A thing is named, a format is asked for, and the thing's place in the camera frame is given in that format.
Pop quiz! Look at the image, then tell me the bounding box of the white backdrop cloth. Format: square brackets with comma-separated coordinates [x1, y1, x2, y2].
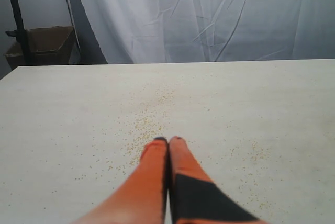
[67, 0, 334, 64]

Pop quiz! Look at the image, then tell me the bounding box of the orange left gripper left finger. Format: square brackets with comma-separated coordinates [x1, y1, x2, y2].
[75, 137, 169, 223]

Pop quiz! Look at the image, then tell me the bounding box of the black stand pole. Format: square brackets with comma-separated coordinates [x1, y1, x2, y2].
[6, 0, 32, 65]

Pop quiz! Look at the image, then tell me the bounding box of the brown cardboard box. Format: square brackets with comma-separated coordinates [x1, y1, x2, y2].
[4, 26, 76, 69]

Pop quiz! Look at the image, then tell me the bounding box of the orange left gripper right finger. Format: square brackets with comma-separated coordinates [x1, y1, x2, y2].
[169, 137, 265, 223]

